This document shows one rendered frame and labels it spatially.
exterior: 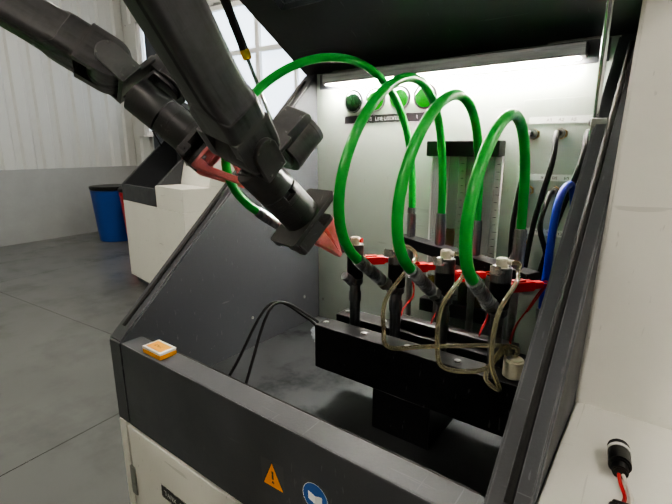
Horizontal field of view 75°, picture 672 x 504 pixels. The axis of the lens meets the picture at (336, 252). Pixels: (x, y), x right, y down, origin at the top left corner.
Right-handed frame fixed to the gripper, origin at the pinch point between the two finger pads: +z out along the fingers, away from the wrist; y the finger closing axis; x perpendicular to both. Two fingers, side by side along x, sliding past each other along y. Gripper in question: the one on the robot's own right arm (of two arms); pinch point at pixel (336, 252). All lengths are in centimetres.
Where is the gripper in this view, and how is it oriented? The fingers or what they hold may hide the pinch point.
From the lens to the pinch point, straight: 69.1
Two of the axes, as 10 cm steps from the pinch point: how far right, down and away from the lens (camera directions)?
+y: 5.5, -7.9, 2.6
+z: 5.6, 5.8, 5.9
